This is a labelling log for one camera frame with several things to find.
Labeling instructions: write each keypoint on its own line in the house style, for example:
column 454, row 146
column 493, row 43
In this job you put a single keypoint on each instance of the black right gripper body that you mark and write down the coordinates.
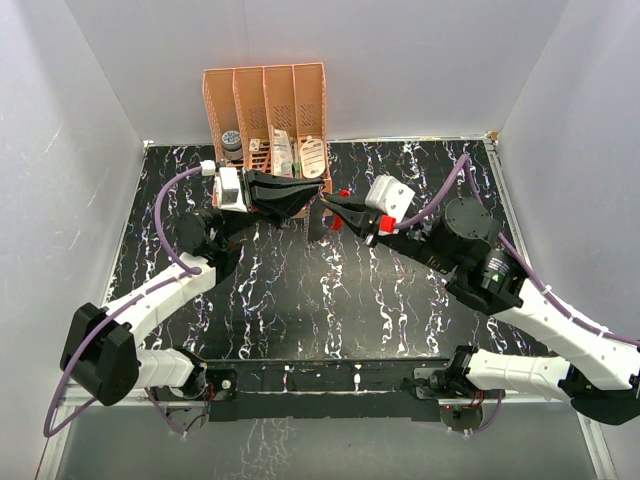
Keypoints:
column 419, row 250

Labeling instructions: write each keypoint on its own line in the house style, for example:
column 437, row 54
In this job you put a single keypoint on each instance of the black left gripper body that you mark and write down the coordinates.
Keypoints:
column 245, row 192

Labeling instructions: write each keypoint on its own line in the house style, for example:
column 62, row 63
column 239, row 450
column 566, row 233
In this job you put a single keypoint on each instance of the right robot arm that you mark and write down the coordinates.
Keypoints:
column 597, row 375

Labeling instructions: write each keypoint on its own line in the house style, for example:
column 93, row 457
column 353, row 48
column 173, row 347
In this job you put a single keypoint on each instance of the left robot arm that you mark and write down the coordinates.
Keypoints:
column 103, row 352

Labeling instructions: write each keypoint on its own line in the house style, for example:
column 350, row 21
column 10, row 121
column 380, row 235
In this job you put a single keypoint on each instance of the small white card box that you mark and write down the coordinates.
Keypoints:
column 254, row 145

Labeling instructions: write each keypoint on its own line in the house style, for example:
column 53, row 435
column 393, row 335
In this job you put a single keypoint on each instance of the grey round tin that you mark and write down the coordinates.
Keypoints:
column 231, row 141

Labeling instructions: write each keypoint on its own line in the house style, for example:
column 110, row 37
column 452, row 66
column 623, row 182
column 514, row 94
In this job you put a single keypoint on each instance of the white product packet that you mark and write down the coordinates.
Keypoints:
column 282, row 157

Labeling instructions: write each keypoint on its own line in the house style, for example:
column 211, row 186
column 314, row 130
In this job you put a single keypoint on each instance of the oval white blister pack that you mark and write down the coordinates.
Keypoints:
column 312, row 157

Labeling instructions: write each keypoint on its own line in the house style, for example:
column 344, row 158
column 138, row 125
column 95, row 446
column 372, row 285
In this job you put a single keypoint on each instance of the orange plastic desk organizer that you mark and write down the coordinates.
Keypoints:
column 254, row 100

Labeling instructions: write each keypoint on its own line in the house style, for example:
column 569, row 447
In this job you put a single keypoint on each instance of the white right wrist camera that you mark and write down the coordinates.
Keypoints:
column 392, row 198

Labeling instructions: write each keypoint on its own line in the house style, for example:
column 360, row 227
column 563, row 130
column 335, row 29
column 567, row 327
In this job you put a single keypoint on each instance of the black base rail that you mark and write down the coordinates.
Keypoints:
column 414, row 388

